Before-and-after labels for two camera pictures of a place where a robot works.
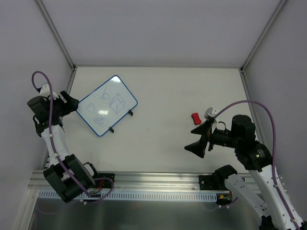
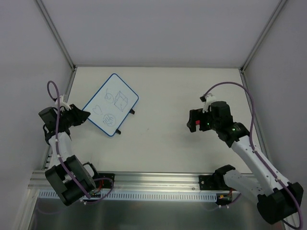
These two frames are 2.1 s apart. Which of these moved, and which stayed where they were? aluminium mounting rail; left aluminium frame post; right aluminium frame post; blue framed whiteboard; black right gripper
Moved: blue framed whiteboard; black right gripper
Stayed: right aluminium frame post; aluminium mounting rail; left aluminium frame post
